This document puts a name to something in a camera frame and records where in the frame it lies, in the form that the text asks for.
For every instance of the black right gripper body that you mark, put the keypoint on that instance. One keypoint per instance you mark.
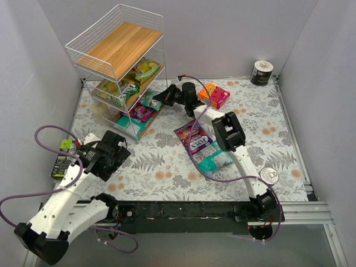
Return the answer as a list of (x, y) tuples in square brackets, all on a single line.
[(171, 94)]

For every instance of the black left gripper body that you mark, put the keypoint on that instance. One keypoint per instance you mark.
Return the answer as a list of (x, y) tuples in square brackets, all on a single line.
[(117, 152)]

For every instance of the teal Fox's fruit candy bag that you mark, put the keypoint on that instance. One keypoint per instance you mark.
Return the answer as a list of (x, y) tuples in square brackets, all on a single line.
[(147, 100)]

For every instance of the red orange candy box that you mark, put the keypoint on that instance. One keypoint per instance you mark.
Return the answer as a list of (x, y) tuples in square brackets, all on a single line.
[(215, 95)]

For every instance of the green yellow Fox's candy bag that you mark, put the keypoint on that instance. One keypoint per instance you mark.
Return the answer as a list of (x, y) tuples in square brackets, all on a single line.
[(116, 94), (144, 69)]

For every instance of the purple Fox's berries candy bag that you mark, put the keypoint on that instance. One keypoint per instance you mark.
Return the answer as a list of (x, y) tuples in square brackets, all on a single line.
[(140, 112), (194, 137)]

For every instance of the teal mint candy bag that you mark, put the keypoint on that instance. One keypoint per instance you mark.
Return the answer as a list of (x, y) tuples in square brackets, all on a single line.
[(211, 159), (131, 126)]

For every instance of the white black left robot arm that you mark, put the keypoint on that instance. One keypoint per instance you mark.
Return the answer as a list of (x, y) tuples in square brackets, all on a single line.
[(49, 233)]

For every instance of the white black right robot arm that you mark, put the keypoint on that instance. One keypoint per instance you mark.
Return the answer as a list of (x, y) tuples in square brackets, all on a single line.
[(230, 138)]

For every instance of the black green product box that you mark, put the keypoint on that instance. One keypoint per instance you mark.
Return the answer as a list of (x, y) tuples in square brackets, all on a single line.
[(63, 162)]

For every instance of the cream liquid bottle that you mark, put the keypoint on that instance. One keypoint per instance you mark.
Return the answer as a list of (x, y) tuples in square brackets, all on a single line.
[(99, 112)]

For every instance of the metal tin can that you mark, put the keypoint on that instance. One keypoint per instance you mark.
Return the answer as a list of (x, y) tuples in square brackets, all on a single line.
[(269, 175)]

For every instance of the white wire wooden shelf rack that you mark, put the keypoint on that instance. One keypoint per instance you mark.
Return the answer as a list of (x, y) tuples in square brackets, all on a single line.
[(112, 46)]

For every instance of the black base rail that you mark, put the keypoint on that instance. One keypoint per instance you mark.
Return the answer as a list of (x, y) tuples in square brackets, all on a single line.
[(144, 217)]

